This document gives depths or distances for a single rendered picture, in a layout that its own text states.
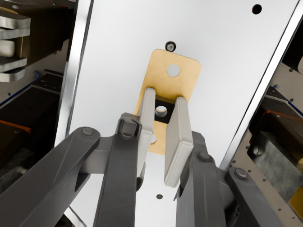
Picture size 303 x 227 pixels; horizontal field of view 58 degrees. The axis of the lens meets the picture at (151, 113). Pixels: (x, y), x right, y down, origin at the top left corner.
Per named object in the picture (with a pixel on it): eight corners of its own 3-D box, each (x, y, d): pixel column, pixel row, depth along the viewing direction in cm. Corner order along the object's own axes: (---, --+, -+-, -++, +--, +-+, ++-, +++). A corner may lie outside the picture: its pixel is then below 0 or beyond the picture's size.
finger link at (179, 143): (180, 141, 14) (194, 145, 14) (177, 95, 20) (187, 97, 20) (162, 186, 15) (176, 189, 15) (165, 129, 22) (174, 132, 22)
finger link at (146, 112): (138, 179, 15) (125, 176, 15) (144, 123, 21) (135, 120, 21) (153, 133, 14) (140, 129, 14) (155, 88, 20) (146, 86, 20)
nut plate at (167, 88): (168, 155, 23) (168, 163, 22) (125, 143, 23) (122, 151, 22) (203, 61, 20) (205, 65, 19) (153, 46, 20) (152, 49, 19)
